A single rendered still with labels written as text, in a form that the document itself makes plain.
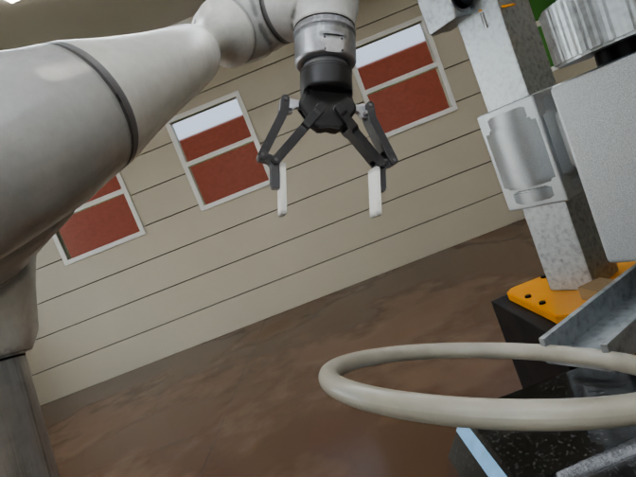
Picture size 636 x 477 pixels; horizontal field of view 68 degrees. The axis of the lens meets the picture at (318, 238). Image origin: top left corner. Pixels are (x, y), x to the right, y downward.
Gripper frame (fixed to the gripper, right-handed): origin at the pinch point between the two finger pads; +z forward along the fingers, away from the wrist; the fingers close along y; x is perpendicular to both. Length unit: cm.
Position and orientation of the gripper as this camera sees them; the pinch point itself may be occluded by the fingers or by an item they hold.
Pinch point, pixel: (329, 207)
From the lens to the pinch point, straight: 65.7
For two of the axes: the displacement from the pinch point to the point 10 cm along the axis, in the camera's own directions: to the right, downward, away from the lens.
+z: 0.3, 9.9, -1.0
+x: -2.5, 1.0, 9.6
